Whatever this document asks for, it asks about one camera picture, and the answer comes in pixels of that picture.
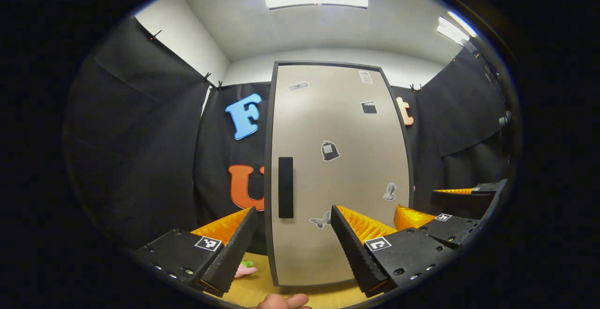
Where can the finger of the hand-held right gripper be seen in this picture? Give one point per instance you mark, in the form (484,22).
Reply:
(459,229)
(464,201)

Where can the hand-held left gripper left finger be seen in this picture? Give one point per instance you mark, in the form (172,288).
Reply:
(234,257)

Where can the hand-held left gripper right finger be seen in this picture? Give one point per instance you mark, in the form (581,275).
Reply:
(354,257)

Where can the dark grey cabinet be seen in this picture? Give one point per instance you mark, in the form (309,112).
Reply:
(267,159)

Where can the grey cabinet door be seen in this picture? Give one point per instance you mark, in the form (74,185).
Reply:
(347,126)

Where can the pink plush toy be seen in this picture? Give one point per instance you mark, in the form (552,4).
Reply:
(246,270)

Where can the black backdrop cloth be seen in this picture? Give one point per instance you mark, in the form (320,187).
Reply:
(140,135)

